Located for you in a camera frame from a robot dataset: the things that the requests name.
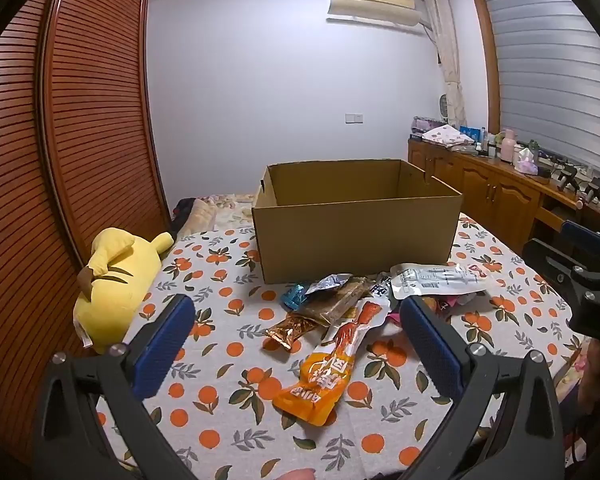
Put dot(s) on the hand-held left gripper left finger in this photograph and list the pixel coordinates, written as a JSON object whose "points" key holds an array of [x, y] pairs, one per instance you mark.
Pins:
{"points": [[162, 345]]}

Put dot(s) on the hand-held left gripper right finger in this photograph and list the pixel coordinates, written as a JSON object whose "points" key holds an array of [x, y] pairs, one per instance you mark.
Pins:
{"points": [[430, 345]]}

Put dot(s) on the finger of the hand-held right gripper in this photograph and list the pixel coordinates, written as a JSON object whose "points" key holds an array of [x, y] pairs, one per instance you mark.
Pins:
{"points": [[550, 262], [582, 237]]}

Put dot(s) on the brown snack packet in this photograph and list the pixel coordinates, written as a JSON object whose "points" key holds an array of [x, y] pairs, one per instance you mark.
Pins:
{"points": [[337, 302]]}

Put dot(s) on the orange snack packet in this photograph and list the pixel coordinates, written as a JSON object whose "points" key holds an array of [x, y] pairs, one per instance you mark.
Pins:
{"points": [[325, 375]]}

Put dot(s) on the silver snack packet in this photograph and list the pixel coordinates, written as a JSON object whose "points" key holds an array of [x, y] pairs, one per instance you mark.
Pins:
{"points": [[330, 281]]}

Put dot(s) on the copper foil snack packet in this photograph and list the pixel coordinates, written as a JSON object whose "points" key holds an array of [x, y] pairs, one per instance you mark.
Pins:
{"points": [[290, 332]]}

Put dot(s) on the brown cardboard box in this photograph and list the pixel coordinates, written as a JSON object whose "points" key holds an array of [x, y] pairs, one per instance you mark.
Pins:
{"points": [[355, 230]]}

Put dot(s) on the teal snack packet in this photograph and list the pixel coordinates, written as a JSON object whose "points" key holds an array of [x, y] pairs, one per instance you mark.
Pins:
{"points": [[292, 297]]}

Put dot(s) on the black clamp stand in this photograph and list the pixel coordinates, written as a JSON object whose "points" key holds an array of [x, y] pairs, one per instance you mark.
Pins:
{"points": [[595, 191], [566, 176]]}

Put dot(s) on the yellow plush toy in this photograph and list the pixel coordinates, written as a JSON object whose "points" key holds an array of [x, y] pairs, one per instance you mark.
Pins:
{"points": [[112, 290]]}

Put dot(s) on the pink tissue pack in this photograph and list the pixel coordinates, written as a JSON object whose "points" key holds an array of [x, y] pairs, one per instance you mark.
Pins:
{"points": [[525, 164]]}

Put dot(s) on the orange print bedsheet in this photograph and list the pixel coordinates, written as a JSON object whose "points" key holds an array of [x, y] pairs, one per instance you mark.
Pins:
{"points": [[240, 400]]}

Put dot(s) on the wooden cabinet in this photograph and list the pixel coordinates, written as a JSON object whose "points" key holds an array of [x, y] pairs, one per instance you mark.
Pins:
{"points": [[485, 190]]}

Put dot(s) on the pink bottle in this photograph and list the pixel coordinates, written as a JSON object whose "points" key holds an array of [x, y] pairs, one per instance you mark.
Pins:
{"points": [[508, 149]]}

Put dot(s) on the dark clothing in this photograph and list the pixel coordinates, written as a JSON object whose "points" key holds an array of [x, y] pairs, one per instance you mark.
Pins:
{"points": [[182, 210]]}

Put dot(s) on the floral blanket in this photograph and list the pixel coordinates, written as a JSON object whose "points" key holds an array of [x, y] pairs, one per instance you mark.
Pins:
{"points": [[220, 210]]}

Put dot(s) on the blue box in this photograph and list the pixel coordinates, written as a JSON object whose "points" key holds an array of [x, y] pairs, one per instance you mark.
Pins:
{"points": [[470, 132]]}

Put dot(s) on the folded floral cloth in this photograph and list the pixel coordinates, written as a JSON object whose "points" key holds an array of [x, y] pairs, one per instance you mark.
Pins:
{"points": [[447, 136]]}

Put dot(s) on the grey window blind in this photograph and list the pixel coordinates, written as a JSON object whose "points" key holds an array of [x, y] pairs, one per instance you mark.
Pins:
{"points": [[545, 75]]}

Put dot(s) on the small white fan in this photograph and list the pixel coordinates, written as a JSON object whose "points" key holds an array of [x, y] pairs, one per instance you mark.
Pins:
{"points": [[445, 107]]}

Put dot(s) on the purple pack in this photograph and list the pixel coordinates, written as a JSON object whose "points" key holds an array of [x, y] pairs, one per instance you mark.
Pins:
{"points": [[422, 125]]}

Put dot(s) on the white curtain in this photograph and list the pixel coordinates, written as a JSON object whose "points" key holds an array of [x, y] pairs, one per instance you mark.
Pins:
{"points": [[447, 60]]}

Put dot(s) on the wooden slatted wardrobe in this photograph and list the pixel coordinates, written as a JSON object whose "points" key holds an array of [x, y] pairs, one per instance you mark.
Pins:
{"points": [[80, 135]]}

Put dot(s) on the wooden window frame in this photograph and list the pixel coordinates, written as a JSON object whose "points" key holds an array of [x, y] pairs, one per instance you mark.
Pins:
{"points": [[486, 60]]}

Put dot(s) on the white wall switch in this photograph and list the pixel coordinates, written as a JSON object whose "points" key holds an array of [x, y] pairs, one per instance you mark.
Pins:
{"points": [[355, 118]]}

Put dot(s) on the wall air conditioner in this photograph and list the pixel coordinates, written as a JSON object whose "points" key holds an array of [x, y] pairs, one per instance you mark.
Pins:
{"points": [[372, 0]]}

